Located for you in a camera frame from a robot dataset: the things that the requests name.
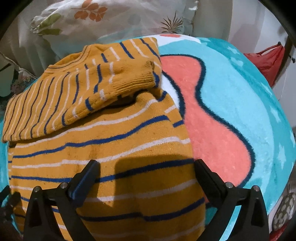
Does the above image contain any white bird print cushion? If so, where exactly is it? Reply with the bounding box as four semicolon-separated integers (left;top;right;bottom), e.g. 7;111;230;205
1;53;37;98

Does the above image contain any yellow striped knit sweater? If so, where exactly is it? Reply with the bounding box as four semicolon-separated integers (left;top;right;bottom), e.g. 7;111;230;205
1;37;205;240

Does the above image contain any white floral leaf pillow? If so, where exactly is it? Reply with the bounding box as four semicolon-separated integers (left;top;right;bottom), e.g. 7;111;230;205
31;0;198;58

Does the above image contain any red plastic bag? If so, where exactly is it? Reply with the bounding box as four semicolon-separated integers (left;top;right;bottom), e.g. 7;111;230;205
244;42;285;87

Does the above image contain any turquoise cartoon fleece blanket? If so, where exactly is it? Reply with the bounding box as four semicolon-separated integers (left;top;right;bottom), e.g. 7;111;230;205
1;34;295;240

